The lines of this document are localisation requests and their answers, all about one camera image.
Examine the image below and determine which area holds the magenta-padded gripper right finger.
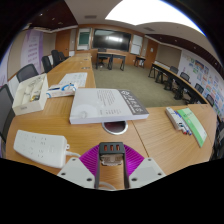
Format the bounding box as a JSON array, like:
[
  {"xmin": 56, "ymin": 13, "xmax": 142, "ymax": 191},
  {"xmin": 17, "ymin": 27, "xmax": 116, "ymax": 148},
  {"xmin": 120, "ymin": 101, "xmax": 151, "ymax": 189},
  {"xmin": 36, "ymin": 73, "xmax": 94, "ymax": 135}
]
[{"xmin": 124, "ymin": 145, "xmax": 167, "ymax": 190}]

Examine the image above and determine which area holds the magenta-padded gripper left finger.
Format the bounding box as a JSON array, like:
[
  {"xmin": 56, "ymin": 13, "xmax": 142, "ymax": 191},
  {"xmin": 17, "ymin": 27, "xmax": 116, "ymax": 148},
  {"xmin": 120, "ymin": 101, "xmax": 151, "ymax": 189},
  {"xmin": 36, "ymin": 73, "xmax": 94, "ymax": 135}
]
[{"xmin": 57, "ymin": 145, "xmax": 101, "ymax": 190}]

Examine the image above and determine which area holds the white power strip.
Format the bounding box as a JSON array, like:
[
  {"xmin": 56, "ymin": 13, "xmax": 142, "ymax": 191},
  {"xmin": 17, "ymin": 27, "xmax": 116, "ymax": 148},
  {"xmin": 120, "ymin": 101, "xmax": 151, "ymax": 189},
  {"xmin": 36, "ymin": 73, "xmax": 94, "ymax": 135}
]
[{"xmin": 13, "ymin": 129, "xmax": 70, "ymax": 169}]

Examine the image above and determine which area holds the round metal table grommet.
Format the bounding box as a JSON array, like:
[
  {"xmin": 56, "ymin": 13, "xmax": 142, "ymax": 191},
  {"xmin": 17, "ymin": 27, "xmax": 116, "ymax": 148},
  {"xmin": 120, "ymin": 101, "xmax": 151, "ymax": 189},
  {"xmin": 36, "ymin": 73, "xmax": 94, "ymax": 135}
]
[{"xmin": 101, "ymin": 120, "xmax": 129, "ymax": 136}]

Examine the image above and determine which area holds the white pack of markers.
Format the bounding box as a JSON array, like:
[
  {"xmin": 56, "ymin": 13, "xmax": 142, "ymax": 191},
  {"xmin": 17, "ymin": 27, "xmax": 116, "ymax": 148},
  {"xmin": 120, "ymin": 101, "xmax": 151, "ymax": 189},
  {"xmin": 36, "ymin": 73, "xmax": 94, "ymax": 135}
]
[{"xmin": 165, "ymin": 106, "xmax": 193, "ymax": 136}]

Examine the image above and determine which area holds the green booklet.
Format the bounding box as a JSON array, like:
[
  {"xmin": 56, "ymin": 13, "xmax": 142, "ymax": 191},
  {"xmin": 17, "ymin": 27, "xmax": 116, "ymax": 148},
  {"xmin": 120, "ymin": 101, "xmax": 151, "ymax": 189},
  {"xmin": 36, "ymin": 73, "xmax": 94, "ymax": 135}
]
[{"xmin": 176, "ymin": 107, "xmax": 208, "ymax": 148}]

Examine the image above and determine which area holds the white book with grey stripe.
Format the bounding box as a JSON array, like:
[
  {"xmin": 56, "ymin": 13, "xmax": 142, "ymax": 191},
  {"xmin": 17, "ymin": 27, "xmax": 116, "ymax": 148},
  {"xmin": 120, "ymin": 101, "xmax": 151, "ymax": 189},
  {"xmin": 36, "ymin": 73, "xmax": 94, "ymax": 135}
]
[{"xmin": 69, "ymin": 87, "xmax": 150, "ymax": 125}]

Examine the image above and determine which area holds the open white cardboard box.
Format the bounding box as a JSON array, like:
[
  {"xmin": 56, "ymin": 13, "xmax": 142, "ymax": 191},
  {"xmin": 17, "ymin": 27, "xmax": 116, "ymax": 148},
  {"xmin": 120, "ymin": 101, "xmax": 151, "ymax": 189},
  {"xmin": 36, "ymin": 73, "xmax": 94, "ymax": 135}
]
[{"xmin": 12, "ymin": 73, "xmax": 50, "ymax": 116}]

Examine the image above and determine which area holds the row of black office chairs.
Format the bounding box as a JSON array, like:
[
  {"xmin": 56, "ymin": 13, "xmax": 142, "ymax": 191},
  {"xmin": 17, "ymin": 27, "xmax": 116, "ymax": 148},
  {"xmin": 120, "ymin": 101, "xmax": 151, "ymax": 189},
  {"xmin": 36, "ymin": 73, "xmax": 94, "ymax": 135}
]
[
  {"xmin": 169, "ymin": 65, "xmax": 224, "ymax": 161},
  {"xmin": 41, "ymin": 49, "xmax": 68, "ymax": 74}
]

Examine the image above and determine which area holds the small white and blue box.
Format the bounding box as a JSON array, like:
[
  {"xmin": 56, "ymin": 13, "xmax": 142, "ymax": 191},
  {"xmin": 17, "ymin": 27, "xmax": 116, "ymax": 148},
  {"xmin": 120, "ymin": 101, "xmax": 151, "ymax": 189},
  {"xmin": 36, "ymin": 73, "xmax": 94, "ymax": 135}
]
[{"xmin": 45, "ymin": 83, "xmax": 79, "ymax": 100}]

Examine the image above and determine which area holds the white printed paper sheet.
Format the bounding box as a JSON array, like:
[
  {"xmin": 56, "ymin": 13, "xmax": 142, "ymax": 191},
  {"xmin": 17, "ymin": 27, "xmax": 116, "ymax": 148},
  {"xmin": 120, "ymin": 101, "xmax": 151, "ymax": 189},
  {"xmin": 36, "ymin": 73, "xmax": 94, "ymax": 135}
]
[{"xmin": 58, "ymin": 72, "xmax": 89, "ymax": 89}]

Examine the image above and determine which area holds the black mesh office chair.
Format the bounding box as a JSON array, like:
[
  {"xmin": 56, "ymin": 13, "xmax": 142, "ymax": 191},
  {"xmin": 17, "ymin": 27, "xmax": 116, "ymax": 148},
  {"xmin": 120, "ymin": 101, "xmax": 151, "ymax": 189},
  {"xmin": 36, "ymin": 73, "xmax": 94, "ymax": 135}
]
[
  {"xmin": 0, "ymin": 83, "xmax": 16, "ymax": 144},
  {"xmin": 15, "ymin": 63, "xmax": 40, "ymax": 84}
]

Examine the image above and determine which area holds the long wooden table row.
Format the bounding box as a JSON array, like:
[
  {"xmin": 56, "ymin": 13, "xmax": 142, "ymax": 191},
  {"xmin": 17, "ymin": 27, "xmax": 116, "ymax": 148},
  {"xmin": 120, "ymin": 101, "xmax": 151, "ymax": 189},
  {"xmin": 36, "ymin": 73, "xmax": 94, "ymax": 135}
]
[{"xmin": 148, "ymin": 62, "xmax": 208, "ymax": 105}]

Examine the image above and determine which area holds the small dark side table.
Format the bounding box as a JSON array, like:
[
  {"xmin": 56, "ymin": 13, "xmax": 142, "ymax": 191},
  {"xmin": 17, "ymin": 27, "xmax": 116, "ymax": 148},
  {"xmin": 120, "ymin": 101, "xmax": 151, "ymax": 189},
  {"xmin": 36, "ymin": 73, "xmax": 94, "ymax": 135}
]
[{"xmin": 134, "ymin": 55, "xmax": 147, "ymax": 69}]

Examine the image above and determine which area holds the wooden door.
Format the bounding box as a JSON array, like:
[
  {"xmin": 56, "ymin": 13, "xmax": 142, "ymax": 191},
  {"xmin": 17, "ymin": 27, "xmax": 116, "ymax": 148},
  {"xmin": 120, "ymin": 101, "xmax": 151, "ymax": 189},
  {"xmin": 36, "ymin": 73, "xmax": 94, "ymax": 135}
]
[
  {"xmin": 54, "ymin": 29, "xmax": 72, "ymax": 58},
  {"xmin": 143, "ymin": 39, "xmax": 158, "ymax": 69}
]

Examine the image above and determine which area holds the dark-framed wooden desk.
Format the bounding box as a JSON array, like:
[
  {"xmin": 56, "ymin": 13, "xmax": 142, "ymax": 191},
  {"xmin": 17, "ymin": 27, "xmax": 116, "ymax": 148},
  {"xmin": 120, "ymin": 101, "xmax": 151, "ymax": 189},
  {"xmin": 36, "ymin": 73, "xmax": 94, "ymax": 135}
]
[{"xmin": 95, "ymin": 51, "xmax": 127, "ymax": 72}]

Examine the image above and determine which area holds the black chair behind desk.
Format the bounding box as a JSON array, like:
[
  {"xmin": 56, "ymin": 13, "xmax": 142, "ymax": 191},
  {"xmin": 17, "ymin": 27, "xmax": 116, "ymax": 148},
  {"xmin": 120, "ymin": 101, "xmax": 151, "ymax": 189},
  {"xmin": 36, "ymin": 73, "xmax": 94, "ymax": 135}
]
[{"xmin": 97, "ymin": 47, "xmax": 108, "ymax": 68}]

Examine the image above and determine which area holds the large bright ceiling light panel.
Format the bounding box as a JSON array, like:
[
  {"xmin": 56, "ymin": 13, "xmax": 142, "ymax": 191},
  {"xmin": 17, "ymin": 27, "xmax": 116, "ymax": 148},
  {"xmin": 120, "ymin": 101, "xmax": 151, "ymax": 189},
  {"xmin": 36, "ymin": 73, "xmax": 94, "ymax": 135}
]
[{"xmin": 105, "ymin": 0, "xmax": 205, "ymax": 36}]

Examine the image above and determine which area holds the colourful wall poster display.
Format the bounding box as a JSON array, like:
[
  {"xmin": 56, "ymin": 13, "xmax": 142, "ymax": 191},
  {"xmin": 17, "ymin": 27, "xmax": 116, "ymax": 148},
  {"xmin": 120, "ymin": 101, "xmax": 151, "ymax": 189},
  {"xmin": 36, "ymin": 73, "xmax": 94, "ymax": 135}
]
[{"xmin": 181, "ymin": 54, "xmax": 224, "ymax": 118}]

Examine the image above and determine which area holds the white wall board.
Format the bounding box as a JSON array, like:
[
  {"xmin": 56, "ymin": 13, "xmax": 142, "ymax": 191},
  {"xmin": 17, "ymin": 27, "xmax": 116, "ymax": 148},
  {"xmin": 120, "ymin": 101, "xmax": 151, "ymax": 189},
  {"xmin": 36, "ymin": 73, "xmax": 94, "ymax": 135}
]
[{"xmin": 129, "ymin": 34, "xmax": 144, "ymax": 56}]

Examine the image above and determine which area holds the purple wall banner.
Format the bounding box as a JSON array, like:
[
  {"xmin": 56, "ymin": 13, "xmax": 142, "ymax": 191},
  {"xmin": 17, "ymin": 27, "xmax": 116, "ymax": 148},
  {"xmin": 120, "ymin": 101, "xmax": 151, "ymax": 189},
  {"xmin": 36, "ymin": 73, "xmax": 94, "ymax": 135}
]
[{"xmin": 20, "ymin": 29, "xmax": 44, "ymax": 75}]

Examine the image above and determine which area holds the green wall board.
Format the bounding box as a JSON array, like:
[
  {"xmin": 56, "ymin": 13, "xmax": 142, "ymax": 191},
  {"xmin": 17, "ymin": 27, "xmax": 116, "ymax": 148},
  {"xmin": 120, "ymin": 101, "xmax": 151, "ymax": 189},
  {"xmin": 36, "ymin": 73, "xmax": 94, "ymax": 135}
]
[{"xmin": 77, "ymin": 27, "xmax": 92, "ymax": 52}]

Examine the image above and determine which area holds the black wall screen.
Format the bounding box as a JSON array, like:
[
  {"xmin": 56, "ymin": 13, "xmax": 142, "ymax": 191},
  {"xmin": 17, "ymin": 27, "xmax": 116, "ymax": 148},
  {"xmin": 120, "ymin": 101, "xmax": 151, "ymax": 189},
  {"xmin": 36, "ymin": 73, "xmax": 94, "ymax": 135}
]
[{"xmin": 92, "ymin": 28, "xmax": 132, "ymax": 52}]

